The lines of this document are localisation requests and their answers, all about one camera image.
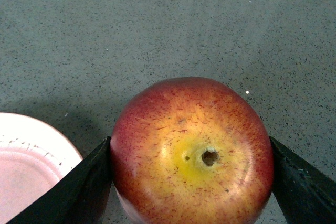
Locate red yellow apple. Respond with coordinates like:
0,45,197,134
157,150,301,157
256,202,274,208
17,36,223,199
110,77,274,223

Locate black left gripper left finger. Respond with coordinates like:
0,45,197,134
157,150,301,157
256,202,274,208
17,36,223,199
9,137,112,224

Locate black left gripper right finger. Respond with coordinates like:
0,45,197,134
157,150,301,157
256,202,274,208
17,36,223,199
270,137,335,223

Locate pink plate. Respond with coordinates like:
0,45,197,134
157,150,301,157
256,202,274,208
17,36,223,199
1,112,82,223

